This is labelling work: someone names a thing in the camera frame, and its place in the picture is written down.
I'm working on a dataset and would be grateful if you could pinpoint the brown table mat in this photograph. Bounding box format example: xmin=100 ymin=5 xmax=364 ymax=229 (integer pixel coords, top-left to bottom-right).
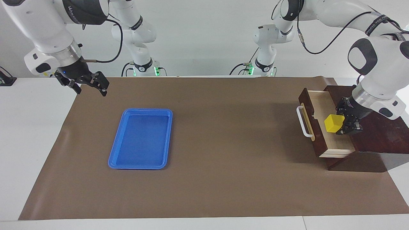
xmin=18 ymin=76 xmax=409 ymax=221

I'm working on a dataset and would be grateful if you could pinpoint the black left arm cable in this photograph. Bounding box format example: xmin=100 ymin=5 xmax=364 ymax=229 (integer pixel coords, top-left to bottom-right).
xmin=272 ymin=0 xmax=409 ymax=55

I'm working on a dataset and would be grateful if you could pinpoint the black table clamp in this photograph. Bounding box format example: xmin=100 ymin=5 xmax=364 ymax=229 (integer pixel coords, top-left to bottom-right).
xmin=0 ymin=66 xmax=17 ymax=87

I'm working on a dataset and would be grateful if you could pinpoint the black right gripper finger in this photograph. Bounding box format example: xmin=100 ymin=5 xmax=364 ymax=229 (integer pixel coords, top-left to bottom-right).
xmin=89 ymin=71 xmax=110 ymax=96
xmin=65 ymin=83 xmax=82 ymax=95

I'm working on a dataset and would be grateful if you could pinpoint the blue plastic tray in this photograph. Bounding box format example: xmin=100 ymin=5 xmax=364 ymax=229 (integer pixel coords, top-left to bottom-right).
xmin=108 ymin=108 xmax=174 ymax=170

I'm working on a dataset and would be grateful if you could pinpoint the dark wooden cabinet case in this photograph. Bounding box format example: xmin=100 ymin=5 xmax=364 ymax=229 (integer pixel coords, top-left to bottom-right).
xmin=323 ymin=85 xmax=409 ymax=171

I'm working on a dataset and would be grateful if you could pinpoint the black base cable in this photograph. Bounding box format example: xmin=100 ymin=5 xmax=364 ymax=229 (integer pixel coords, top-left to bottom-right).
xmin=121 ymin=62 xmax=135 ymax=77
xmin=229 ymin=48 xmax=256 ymax=76

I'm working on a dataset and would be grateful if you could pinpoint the dark wooden drawer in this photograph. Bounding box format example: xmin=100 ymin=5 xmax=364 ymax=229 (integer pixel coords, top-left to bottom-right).
xmin=298 ymin=88 xmax=358 ymax=159

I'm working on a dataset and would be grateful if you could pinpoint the white drawer handle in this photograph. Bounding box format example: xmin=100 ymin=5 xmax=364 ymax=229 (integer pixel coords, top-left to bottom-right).
xmin=296 ymin=105 xmax=314 ymax=138

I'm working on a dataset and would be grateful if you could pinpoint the yellow cube block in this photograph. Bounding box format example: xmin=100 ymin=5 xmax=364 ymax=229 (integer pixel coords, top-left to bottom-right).
xmin=324 ymin=114 xmax=346 ymax=134

